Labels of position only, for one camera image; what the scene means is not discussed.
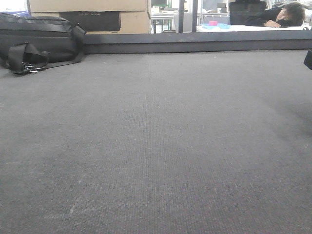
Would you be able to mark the large cardboard box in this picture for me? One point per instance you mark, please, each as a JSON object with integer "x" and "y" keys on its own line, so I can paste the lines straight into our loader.
{"x": 99, "y": 16}

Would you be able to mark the sleeping person in black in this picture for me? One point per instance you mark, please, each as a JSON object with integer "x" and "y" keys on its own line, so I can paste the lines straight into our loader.
{"x": 289, "y": 15}

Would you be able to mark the black office chair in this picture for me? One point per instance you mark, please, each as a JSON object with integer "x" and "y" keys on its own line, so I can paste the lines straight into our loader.
{"x": 240, "y": 10}

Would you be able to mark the black conveyor side rail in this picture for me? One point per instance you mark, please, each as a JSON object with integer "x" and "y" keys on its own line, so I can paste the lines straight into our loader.
{"x": 193, "y": 42}

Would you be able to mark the white table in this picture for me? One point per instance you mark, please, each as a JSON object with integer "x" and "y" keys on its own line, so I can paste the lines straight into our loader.
{"x": 243, "y": 28}

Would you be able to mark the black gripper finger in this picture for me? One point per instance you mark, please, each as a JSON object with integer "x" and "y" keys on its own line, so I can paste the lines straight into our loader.
{"x": 308, "y": 60}

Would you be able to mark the black fabric shoulder bag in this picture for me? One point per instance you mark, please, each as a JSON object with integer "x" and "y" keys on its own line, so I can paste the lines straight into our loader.
{"x": 32, "y": 44}

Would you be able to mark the pink cube block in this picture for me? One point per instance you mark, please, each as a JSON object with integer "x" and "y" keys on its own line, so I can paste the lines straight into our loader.
{"x": 213, "y": 23}

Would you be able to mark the light blue tray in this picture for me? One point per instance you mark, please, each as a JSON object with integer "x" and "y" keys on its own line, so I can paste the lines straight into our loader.
{"x": 218, "y": 26}

